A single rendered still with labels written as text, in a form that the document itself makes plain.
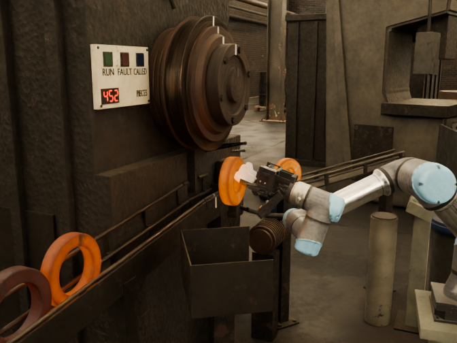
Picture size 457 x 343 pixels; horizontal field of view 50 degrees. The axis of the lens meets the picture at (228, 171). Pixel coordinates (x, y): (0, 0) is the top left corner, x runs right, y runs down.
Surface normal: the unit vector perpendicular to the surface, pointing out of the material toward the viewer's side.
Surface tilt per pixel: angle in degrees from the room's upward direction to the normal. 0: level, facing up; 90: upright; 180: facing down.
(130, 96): 90
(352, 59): 90
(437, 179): 83
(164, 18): 90
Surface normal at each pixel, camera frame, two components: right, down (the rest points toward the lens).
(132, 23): 0.91, 0.09
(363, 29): -0.62, 0.17
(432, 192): 0.12, 0.07
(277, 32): -0.41, 0.19
